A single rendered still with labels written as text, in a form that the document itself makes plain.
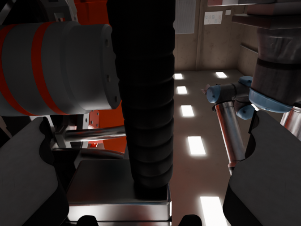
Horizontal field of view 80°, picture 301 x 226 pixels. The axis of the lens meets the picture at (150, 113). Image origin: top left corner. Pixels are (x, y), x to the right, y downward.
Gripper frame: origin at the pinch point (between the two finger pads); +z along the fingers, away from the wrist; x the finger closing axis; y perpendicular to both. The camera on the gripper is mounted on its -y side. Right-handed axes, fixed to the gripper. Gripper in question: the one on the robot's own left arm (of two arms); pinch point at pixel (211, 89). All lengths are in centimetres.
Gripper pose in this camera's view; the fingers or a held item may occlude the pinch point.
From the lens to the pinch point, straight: 122.1
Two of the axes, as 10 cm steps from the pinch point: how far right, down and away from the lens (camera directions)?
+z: -2.0, -4.8, 8.5
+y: 0.8, -8.8, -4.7
